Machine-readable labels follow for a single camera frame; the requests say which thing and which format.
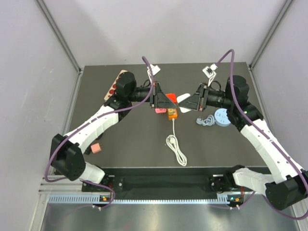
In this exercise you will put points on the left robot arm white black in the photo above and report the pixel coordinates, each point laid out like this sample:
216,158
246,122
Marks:
67,150

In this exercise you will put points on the blue round power socket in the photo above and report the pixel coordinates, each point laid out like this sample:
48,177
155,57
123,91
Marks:
221,117

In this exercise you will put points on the orange power strip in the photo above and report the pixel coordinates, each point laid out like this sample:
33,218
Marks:
174,117

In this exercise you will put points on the salmon pink plug adapter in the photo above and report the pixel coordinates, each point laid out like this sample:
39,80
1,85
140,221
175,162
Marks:
96,148

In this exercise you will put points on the yellow cube charger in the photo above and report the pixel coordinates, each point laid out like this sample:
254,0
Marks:
171,111

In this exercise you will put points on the pink square adapter plug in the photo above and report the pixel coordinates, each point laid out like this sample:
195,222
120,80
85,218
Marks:
160,110

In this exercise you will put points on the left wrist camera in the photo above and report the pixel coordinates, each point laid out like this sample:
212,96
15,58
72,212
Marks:
154,68

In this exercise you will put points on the beige red power strip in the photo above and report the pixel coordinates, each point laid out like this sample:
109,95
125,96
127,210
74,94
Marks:
112,89

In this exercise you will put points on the white usb charger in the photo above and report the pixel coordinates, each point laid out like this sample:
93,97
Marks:
184,103

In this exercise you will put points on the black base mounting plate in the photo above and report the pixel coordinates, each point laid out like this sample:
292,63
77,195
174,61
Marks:
184,183

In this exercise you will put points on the grey slotted cable duct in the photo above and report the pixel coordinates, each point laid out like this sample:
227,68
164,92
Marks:
221,199

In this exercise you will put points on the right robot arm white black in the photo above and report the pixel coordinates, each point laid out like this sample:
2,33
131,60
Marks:
286,183

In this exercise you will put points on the red plug adapter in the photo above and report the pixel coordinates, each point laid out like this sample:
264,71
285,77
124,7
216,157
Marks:
172,97

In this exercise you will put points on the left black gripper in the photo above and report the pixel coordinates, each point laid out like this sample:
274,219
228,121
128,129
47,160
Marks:
160,100

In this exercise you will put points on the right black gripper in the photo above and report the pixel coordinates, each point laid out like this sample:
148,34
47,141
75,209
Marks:
198,101

